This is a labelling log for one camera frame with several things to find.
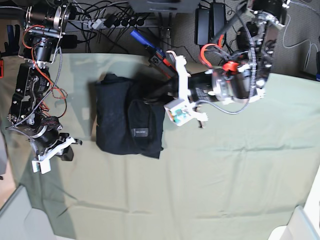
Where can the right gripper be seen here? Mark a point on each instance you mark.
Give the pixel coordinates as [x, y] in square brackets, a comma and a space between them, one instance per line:
[58, 147]

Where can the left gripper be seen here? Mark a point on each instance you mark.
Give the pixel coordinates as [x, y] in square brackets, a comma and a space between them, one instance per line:
[166, 91]

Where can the dark navy T-shirt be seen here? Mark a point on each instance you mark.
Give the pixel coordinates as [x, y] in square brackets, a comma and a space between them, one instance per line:
[126, 123]

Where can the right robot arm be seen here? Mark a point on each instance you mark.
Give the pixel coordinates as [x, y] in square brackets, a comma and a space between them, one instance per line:
[44, 31]

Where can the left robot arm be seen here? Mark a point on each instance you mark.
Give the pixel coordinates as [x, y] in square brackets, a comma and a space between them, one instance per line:
[237, 77]

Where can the blue orange bar clamp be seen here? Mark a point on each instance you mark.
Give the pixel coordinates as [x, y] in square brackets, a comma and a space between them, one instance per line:
[152, 49]

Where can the black power adapter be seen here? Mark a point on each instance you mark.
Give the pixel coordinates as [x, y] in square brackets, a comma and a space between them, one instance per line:
[202, 26]
[218, 18]

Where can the white power strip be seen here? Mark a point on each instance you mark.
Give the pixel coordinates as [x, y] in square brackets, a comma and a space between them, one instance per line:
[116, 22]

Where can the white bin at left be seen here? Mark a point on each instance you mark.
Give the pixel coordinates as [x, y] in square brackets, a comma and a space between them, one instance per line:
[20, 221]

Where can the white bin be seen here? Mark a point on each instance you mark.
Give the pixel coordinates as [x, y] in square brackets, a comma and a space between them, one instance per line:
[304, 224]
[20, 221]

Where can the black power brick left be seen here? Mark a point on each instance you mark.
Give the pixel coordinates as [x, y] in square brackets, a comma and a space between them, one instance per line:
[69, 42]

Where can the orange clamp pad left edge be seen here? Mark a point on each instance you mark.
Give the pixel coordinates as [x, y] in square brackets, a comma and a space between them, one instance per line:
[1, 68]

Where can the blue clamp at left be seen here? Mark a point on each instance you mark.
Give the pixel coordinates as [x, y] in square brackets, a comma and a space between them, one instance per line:
[12, 45]

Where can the light green table cloth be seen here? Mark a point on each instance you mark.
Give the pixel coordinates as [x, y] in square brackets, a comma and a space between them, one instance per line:
[238, 178]

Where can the blue clamp at right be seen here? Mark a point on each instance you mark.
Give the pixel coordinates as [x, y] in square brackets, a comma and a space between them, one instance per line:
[317, 76]

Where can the white bin at right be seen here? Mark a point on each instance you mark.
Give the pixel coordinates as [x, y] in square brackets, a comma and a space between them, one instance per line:
[304, 224]

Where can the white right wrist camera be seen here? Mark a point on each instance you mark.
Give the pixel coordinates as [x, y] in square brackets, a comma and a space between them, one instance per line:
[41, 166]

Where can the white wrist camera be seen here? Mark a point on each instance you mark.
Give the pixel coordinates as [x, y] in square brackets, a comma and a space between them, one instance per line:
[41, 166]
[181, 111]

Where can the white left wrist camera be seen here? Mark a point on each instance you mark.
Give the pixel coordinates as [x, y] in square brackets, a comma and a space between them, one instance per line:
[181, 111]

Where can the aluminium frame column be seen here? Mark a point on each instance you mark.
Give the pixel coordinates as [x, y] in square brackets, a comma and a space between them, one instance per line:
[159, 25]

